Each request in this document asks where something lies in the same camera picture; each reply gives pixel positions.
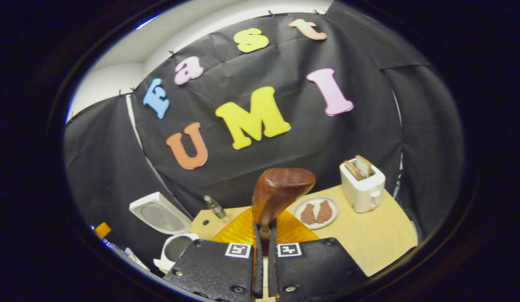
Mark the clear plastic water bottle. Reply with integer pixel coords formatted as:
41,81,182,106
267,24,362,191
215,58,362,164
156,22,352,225
203,195,227,221

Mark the brown meat piece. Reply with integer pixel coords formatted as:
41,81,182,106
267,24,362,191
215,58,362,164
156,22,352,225
301,204,316,225
316,200,333,224

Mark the brown wooden spoon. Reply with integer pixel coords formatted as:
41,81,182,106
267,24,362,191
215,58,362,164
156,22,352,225
252,168,316,252

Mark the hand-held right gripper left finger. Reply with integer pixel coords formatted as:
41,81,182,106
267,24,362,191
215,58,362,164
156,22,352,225
164,208,264,300

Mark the round white plate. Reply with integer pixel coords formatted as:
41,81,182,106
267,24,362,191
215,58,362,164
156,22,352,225
293,196,339,230

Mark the white toaster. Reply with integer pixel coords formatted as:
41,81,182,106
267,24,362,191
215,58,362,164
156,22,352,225
339,155,386,213

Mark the white rice cooker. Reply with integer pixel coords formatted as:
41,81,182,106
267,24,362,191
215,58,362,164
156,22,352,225
129,192,200,271

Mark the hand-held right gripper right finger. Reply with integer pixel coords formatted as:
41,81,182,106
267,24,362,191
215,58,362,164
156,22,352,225
266,209,367,300

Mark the toast bread slice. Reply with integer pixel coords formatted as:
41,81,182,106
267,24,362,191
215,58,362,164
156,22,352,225
355,155,373,177
345,161,363,181

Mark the black backdrop cloth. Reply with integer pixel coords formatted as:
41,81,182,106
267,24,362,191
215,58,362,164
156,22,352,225
63,0,466,269

